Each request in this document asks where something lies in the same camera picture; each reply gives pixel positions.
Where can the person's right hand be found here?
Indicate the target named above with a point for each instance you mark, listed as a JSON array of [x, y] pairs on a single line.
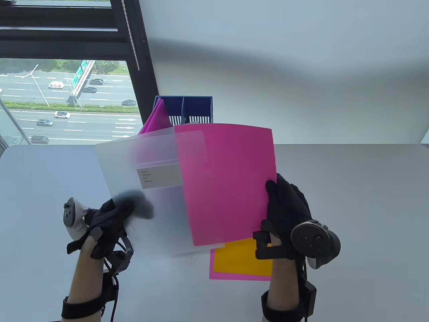
[[288, 208]]

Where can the person's left hand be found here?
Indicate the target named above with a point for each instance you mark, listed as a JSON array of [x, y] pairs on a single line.
[[104, 221]]

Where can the pale pink L-shaped folder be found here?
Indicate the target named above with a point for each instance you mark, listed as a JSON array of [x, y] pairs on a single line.
[[150, 228]]

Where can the yellow cardstock sheet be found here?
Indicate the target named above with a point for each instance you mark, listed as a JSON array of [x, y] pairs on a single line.
[[241, 258]]

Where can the black box on right forearm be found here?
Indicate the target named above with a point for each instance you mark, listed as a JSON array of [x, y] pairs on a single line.
[[310, 297]]

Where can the small box on left forearm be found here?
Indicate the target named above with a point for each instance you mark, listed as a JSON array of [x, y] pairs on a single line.
[[109, 288]]

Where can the person's right forearm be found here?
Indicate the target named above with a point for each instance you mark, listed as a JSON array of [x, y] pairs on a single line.
[[285, 285]]

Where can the grey left hand controller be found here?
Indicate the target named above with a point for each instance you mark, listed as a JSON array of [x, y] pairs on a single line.
[[72, 218]]

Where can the grey hand controller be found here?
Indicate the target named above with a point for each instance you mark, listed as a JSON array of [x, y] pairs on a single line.
[[72, 218], [315, 241]]

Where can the grey right hand controller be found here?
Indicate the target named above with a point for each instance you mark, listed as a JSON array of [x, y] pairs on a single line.
[[315, 241]]

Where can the blue plastic file holder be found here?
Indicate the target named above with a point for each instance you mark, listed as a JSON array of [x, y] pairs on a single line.
[[194, 107]]

